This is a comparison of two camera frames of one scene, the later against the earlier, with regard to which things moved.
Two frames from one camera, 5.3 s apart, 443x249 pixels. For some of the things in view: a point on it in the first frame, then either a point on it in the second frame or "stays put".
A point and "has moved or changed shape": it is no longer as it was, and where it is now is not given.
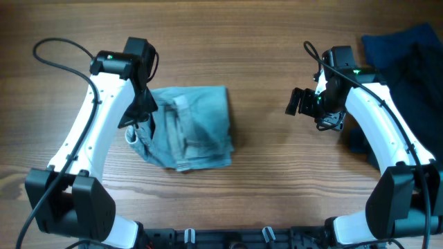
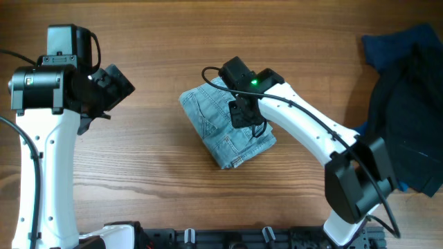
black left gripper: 150,106 to 118,88
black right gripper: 334,120 to 237,118
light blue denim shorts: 190,129 has moved or changed shape
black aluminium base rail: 238,238 stays put
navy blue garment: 381,49 stays put
